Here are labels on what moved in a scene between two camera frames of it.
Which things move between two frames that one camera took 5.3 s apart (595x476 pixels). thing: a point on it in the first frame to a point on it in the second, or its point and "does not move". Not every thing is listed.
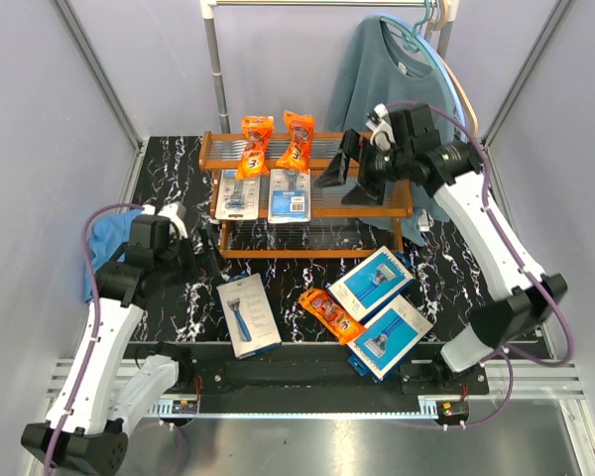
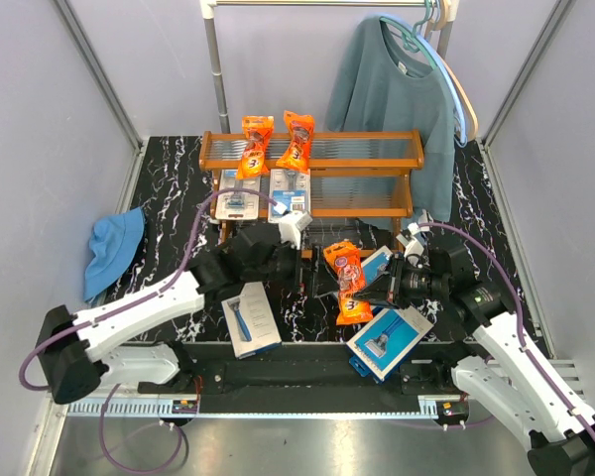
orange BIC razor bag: [320, 304] to [354, 306]
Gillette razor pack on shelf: [238, 198] does not move
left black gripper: [197, 261] to [297, 272]
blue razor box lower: [387, 342] does not move
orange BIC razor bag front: [257, 131] does not move
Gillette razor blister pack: [290, 196] does not move
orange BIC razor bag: [298, 149] does not move
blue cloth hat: [106, 236] does not move
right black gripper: [367, 192] to [378, 292]
